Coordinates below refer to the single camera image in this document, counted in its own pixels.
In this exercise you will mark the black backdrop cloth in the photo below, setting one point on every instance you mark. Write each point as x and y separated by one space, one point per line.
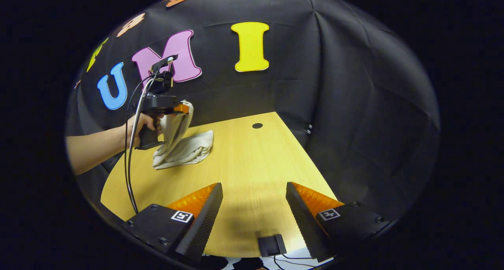
354 104

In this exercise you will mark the white jeans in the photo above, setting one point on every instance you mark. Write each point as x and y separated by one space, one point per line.
185 146

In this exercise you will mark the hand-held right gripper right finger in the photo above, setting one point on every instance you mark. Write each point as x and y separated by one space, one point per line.
303 219

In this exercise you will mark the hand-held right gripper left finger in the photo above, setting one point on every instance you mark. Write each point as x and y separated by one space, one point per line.
204 219

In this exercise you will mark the metal clip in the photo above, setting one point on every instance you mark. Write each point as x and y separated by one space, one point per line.
310 128

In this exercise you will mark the small black box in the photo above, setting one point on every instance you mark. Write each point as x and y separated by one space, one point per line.
271 245

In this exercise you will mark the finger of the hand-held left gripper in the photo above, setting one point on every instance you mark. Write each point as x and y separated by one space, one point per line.
183 108

